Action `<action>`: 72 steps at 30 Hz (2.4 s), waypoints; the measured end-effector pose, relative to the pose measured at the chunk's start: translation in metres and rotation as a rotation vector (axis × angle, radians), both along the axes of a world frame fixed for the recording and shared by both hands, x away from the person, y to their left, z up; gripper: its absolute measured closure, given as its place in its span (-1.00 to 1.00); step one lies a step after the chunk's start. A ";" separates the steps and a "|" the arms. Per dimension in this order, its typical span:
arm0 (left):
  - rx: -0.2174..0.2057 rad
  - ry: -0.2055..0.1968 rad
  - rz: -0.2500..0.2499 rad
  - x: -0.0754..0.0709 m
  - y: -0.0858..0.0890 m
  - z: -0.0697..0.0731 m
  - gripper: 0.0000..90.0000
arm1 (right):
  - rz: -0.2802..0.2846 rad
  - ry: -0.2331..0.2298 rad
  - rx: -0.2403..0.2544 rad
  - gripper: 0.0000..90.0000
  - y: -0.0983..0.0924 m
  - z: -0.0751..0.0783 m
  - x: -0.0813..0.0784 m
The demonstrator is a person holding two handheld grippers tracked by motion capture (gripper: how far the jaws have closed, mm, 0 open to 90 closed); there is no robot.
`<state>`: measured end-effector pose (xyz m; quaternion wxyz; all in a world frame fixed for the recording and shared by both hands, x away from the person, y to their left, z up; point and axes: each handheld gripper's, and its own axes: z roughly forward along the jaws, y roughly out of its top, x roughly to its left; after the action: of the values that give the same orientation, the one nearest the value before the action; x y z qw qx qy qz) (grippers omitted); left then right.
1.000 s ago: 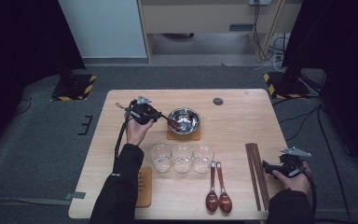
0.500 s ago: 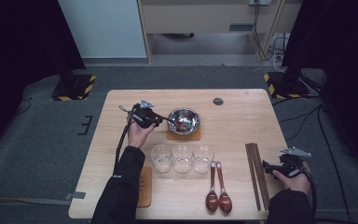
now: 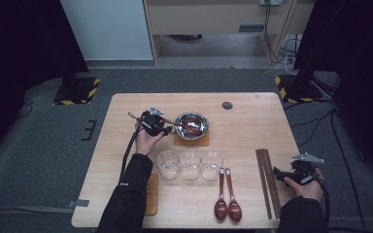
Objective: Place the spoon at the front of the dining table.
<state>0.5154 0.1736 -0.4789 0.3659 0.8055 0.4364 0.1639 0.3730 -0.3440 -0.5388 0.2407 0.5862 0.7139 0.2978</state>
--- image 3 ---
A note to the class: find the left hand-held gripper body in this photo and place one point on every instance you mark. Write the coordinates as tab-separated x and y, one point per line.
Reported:
152	123

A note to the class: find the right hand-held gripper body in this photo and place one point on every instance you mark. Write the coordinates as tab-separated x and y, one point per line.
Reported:
304	173

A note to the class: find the steel bowl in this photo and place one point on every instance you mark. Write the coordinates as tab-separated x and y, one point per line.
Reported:
183	129

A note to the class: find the bundle of wooden chopsticks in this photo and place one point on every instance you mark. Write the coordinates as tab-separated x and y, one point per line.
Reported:
268	181

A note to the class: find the red-brown wooden spoon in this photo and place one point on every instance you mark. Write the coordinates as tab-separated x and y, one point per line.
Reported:
192	127
234	211
221	210

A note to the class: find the cut-out wooden coaster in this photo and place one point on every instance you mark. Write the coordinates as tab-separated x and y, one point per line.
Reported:
152	194
191	142

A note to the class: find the person's right hand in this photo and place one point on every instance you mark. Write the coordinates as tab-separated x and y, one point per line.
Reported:
309	191

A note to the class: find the person's left hand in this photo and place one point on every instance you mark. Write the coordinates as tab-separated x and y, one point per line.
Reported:
145	144

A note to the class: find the clear drinking glass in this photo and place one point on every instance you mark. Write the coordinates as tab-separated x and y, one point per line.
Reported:
190	166
168	166
211	166

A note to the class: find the dark round table grommet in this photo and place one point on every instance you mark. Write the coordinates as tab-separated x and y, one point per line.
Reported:
227	105

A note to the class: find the black stand with striped base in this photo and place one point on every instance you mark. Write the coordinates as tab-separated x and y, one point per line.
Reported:
77	93
299	90

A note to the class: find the white cabinet panel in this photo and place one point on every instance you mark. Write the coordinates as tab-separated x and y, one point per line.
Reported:
110	29

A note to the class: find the grey tape strip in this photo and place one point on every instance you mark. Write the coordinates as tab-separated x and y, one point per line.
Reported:
79	203

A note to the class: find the beige wooden cabinet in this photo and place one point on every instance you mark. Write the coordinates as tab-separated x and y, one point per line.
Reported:
200	19

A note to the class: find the dark curtain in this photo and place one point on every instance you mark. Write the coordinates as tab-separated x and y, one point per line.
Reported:
13	48
362	48

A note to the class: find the white power strip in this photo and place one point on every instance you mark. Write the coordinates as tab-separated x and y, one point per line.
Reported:
271	2

